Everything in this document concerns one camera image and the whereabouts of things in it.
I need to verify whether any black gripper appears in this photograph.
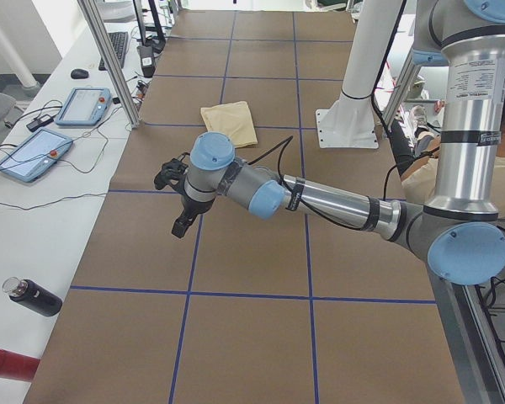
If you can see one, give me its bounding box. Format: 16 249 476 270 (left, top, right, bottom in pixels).
171 194 213 238

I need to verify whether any cream long-sleeve graphic shirt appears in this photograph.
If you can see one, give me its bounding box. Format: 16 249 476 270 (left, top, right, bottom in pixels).
200 101 258 148

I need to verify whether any far blue teach pendant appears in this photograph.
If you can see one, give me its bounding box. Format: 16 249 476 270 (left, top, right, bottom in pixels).
54 88 112 127

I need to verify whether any blue teach pendant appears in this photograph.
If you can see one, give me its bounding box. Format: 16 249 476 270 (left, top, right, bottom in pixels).
0 128 73 183
54 88 112 127

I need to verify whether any near blue teach pendant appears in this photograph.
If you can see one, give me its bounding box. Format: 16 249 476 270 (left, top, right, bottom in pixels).
0 128 73 183

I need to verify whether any black bottle clear cap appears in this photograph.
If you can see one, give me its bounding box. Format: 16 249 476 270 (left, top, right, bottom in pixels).
2 277 62 317

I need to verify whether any small black adapter box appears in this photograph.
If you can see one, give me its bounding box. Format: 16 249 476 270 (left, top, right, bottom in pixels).
26 114 54 132

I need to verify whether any black computer mouse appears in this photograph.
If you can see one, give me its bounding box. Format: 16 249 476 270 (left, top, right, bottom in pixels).
70 68 89 80

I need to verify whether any black keyboard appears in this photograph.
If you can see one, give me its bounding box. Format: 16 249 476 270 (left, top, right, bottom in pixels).
108 31 129 68

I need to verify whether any red cylinder bottle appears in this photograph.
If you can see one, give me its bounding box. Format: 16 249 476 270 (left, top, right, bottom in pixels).
0 349 40 382

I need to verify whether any seated person beige shirt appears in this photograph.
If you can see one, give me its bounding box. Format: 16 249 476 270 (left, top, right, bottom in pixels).
390 97 505 217

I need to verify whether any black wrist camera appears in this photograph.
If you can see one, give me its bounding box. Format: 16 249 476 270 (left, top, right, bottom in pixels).
154 155 189 194

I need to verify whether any aluminium frame post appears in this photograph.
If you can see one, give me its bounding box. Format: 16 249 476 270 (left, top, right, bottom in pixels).
77 0 140 129

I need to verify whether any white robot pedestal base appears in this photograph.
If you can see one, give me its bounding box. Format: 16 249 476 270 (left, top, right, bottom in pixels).
316 0 406 149

